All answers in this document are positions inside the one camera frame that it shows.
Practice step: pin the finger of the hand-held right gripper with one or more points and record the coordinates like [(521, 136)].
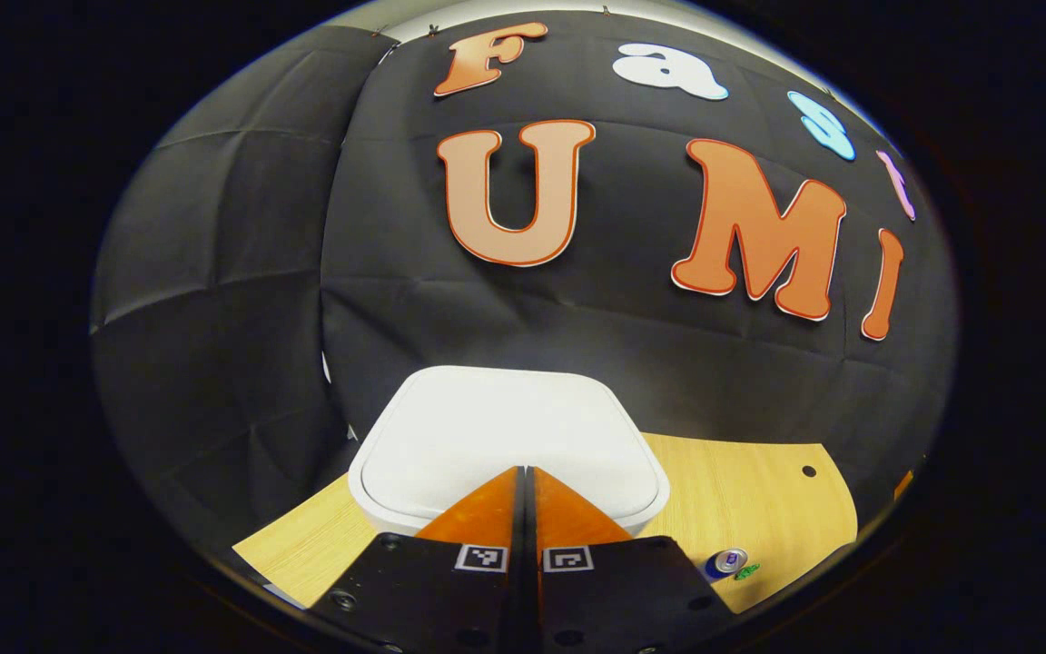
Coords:
[(902, 486)]

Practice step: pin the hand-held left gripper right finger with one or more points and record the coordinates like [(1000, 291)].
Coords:
[(623, 590)]

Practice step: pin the black backdrop cloth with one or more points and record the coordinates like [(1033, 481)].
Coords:
[(232, 300)]

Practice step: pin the green paper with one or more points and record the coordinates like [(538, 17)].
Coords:
[(746, 571)]

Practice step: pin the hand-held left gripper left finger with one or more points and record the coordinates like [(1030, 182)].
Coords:
[(432, 590)]

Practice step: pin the white desktop garbage bin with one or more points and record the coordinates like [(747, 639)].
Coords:
[(505, 427)]

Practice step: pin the silver blue pop can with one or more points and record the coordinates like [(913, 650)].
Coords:
[(725, 563)]

